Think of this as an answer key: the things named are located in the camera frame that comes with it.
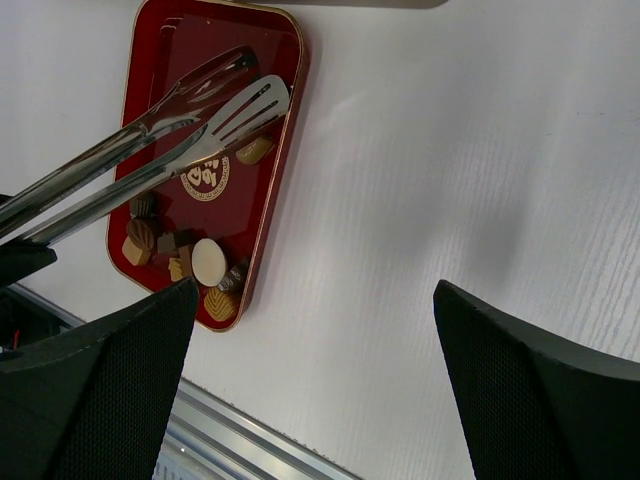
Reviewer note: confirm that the caramel shell chocolate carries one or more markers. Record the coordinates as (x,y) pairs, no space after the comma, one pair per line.
(221,305)

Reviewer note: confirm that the brown cup chocolate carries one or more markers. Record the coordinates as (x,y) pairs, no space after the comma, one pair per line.
(143,206)

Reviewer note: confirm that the cream heart chocolate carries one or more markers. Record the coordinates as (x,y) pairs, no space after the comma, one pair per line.
(253,152)

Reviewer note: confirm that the wrapped dark candy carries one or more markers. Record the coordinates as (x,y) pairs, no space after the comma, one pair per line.
(234,280)

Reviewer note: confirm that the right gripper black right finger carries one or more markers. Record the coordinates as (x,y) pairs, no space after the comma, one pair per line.
(532,404)

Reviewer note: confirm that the brown leaf chocolate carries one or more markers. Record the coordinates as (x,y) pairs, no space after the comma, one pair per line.
(142,233)

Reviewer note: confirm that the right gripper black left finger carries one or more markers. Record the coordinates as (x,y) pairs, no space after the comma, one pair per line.
(94,402)

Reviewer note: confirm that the white oval chocolate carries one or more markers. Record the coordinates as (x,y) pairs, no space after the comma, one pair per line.
(209,264)

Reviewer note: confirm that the dark square chocolate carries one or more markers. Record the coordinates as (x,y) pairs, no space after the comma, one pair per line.
(170,242)

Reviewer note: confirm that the red rectangular tray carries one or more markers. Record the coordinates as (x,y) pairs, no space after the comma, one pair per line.
(224,199)

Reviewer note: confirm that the caramel block chocolate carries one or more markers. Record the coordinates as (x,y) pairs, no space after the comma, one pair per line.
(134,254)

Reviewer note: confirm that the small yellow ridged chocolate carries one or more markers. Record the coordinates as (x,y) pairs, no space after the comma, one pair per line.
(175,268)

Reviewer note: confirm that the aluminium front rail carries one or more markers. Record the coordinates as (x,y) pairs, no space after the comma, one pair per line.
(206,438)

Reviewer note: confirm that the gold square tin box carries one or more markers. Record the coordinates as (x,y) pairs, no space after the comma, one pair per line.
(390,4)

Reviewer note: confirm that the metal serving tongs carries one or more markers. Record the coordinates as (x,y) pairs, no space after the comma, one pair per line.
(224,102)

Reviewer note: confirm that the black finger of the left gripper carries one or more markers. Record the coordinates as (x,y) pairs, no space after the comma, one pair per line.
(21,259)

